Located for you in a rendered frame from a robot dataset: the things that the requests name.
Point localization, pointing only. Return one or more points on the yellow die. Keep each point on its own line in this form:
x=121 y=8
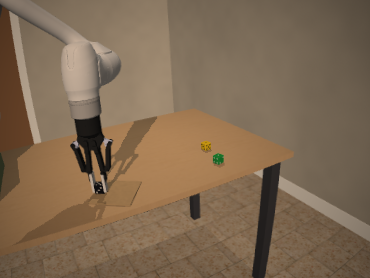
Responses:
x=206 y=145

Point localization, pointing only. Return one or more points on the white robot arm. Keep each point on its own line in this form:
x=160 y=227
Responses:
x=83 y=71

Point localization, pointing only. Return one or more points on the black die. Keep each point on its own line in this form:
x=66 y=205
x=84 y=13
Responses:
x=98 y=187

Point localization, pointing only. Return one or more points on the green die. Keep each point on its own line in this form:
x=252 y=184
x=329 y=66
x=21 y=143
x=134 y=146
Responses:
x=218 y=158

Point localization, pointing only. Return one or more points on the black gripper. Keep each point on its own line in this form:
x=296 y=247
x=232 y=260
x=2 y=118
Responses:
x=90 y=137

